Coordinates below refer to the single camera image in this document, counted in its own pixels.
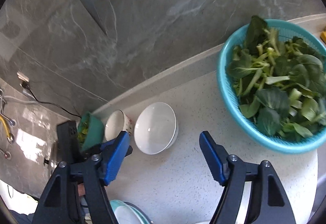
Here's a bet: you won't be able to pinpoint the large teal vegetable basket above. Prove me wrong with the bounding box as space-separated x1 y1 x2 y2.
216 19 325 154

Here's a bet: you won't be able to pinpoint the small floral white bowl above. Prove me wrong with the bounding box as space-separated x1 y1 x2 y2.
105 110 134 141

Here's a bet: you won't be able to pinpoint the small green vegetable basket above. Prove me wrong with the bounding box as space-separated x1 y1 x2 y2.
79 112 105 152

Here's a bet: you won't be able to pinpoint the medium white bowl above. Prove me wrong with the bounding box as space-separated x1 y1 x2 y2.
134 102 179 155

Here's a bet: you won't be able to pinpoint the leafy greens in large basket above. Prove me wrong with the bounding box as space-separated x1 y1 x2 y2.
226 15 325 141

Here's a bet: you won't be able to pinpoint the black power cable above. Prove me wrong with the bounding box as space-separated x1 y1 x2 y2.
21 81 83 118

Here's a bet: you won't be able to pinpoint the chopped greens in small basket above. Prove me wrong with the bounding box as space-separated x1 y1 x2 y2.
77 117 89 146

